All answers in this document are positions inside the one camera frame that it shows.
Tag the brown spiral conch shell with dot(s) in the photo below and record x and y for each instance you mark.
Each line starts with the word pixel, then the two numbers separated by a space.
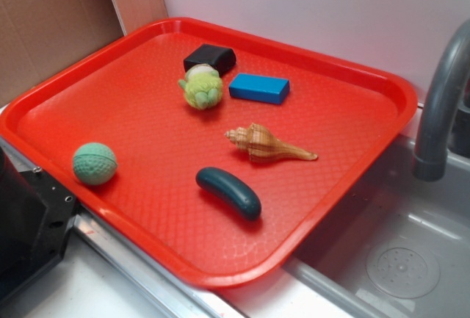
pixel 262 146

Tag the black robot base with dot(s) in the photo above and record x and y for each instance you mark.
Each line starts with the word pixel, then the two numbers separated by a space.
pixel 37 215

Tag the red plastic tray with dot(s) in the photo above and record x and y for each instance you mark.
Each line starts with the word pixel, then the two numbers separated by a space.
pixel 127 97

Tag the blue rectangular block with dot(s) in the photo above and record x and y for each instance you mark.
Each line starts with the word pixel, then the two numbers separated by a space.
pixel 258 88

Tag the dark green toy cucumber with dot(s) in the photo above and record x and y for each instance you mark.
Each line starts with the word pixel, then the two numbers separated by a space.
pixel 230 189

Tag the green plush toy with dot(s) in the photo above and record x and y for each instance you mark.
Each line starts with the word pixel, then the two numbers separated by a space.
pixel 202 86

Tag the black rectangular block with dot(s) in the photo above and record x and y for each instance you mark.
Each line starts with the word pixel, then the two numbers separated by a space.
pixel 221 59

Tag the green dimpled ball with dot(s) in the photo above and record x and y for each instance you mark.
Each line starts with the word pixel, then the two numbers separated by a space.
pixel 94 163

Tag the grey plastic sink basin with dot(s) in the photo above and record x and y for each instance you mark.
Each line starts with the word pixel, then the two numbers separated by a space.
pixel 393 246

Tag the grey toy faucet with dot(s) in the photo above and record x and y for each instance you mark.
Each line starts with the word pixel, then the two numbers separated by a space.
pixel 444 124

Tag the brown cardboard panel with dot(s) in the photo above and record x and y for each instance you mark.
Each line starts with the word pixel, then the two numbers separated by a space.
pixel 42 37

